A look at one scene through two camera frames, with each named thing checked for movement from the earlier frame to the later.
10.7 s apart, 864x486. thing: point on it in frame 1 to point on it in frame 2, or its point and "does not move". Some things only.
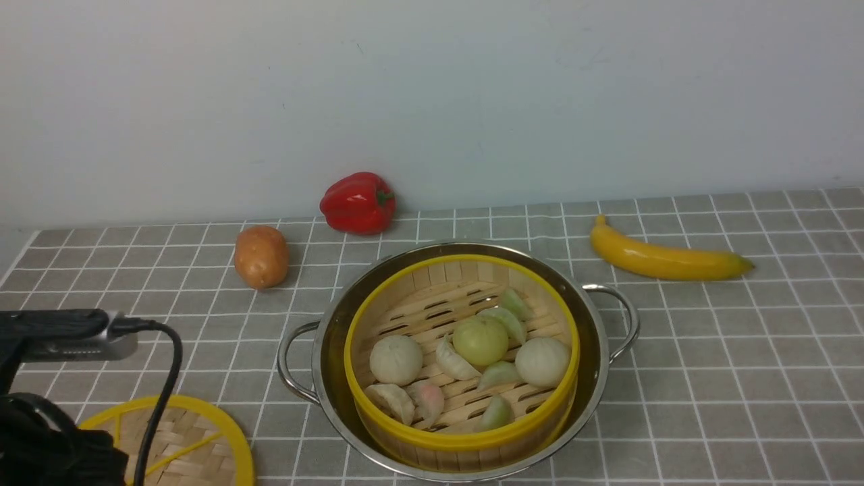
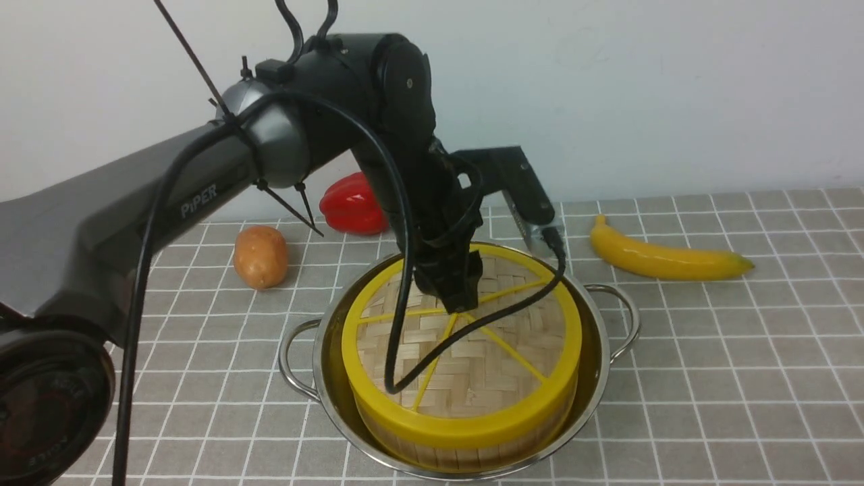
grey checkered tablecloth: (750, 379) does not move
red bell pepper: (359, 204) does not move
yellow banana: (655, 262) does not move
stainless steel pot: (312, 361) does not move
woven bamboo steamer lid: (197, 442) to (511, 381)
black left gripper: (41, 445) to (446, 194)
